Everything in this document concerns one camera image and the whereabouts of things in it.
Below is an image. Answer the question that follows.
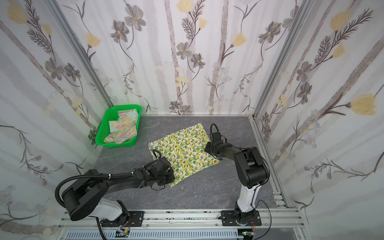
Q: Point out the lemon print yellow skirt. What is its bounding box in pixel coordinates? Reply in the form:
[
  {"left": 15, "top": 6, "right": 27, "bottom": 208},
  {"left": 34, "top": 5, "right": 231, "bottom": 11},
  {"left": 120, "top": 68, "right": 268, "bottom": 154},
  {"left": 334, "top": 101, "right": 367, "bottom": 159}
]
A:
[{"left": 148, "top": 123, "right": 220, "bottom": 188}]

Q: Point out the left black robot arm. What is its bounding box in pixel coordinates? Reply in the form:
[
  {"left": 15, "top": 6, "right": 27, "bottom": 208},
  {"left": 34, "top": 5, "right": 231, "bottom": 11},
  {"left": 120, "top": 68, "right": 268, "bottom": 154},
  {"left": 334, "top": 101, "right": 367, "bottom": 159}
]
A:
[{"left": 55, "top": 158, "right": 175, "bottom": 227}]

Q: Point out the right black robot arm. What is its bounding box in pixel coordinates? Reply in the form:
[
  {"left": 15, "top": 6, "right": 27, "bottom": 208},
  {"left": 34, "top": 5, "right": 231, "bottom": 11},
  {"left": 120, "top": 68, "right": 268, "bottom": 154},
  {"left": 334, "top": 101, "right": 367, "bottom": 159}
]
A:
[{"left": 205, "top": 132, "right": 270, "bottom": 226}]

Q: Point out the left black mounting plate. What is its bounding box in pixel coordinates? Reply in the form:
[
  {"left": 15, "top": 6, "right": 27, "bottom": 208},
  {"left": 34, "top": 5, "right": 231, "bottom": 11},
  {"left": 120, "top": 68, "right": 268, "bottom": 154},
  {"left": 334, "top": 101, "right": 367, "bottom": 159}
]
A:
[{"left": 127, "top": 211, "right": 145, "bottom": 228}]

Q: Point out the black mounting plate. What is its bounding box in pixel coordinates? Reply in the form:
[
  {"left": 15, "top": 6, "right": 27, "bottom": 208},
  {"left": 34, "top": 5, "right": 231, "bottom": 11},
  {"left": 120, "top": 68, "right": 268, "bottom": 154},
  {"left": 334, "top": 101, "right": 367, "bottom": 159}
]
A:
[
  {"left": 127, "top": 211, "right": 145, "bottom": 228},
  {"left": 219, "top": 209, "right": 262, "bottom": 227}
]

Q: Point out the pastel floral folded skirt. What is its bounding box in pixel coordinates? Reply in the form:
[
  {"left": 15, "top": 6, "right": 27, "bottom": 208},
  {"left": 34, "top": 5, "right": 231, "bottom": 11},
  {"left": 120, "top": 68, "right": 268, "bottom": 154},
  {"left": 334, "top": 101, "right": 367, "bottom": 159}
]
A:
[{"left": 104, "top": 109, "right": 139, "bottom": 145}]

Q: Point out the green plastic basket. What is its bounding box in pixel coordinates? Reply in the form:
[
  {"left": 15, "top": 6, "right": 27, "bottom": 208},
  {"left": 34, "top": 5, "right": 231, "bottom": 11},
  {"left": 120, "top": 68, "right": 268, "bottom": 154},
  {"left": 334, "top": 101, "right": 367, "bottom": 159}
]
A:
[{"left": 96, "top": 105, "right": 142, "bottom": 148}]

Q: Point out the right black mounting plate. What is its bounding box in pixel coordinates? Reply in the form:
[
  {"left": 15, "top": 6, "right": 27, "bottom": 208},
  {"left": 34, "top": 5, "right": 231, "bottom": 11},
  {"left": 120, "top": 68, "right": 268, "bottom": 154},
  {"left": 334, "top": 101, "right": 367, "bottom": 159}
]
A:
[{"left": 219, "top": 209, "right": 262, "bottom": 227}]

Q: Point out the white slotted cable duct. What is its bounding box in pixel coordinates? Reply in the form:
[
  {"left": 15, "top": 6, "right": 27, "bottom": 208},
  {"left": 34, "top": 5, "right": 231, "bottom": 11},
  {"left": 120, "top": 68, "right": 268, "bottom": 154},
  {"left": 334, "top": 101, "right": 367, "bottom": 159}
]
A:
[{"left": 62, "top": 229, "right": 244, "bottom": 240}]

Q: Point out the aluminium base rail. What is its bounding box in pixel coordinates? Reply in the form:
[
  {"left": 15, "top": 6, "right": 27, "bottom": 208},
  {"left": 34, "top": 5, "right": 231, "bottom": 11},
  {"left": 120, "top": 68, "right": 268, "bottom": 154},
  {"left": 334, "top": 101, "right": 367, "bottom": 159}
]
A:
[{"left": 58, "top": 208, "right": 305, "bottom": 230}]

